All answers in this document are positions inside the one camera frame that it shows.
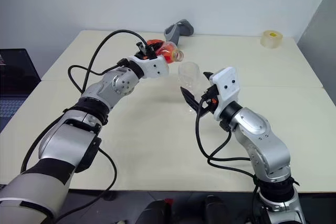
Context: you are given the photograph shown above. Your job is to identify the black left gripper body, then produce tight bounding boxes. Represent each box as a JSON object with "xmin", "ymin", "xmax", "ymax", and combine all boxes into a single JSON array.
[{"xmin": 135, "ymin": 41, "xmax": 158, "ymax": 61}]

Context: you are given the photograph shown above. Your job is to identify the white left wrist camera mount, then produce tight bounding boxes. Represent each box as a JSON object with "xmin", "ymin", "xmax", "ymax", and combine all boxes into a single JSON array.
[{"xmin": 127, "ymin": 54, "xmax": 170, "ymax": 79}]

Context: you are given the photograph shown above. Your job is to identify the dark rounded shape with red spot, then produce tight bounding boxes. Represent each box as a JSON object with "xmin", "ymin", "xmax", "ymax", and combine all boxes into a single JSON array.
[{"xmin": 135, "ymin": 199, "xmax": 174, "ymax": 224}]

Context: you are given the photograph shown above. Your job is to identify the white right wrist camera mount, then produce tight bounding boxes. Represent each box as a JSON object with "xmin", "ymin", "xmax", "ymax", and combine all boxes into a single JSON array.
[{"xmin": 211, "ymin": 67, "xmax": 240, "ymax": 121}]

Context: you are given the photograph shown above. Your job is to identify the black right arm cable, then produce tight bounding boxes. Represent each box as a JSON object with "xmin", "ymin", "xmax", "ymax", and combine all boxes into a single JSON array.
[{"xmin": 194, "ymin": 97, "xmax": 264, "ymax": 224}]

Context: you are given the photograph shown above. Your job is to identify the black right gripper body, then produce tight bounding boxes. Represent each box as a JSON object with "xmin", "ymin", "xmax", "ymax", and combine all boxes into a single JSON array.
[{"xmin": 200, "ymin": 84, "xmax": 219, "ymax": 115}]

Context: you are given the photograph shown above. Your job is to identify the grey curved plastic device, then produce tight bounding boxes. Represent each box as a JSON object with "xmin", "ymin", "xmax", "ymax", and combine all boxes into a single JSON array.
[{"xmin": 163, "ymin": 18, "xmax": 195, "ymax": 48}]

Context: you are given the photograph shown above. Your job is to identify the translucent tape roll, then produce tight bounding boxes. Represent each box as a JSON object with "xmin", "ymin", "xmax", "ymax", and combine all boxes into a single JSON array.
[{"xmin": 260, "ymin": 29, "xmax": 284, "ymax": 50}]

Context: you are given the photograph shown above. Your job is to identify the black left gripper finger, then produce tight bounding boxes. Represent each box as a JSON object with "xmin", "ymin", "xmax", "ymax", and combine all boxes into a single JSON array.
[{"xmin": 148, "ymin": 42, "xmax": 162, "ymax": 57}]

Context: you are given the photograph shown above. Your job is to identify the dark open laptop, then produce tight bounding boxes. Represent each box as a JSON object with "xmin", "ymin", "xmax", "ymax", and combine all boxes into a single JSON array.
[{"xmin": 0, "ymin": 48, "xmax": 42, "ymax": 133}]

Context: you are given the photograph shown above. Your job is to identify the bottle with red liquid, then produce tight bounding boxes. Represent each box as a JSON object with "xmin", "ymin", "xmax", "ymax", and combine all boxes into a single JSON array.
[{"xmin": 145, "ymin": 38, "xmax": 185, "ymax": 65}]

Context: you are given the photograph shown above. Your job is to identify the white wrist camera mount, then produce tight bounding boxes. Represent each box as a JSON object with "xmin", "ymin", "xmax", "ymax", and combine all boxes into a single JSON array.
[
  {"xmin": 211, "ymin": 67, "xmax": 240, "ymax": 121},
  {"xmin": 127, "ymin": 54, "xmax": 170, "ymax": 79}
]

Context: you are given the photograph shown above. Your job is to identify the clear wine glass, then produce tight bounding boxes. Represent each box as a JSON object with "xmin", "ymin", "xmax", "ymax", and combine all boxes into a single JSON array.
[{"xmin": 177, "ymin": 61, "xmax": 205, "ymax": 116}]

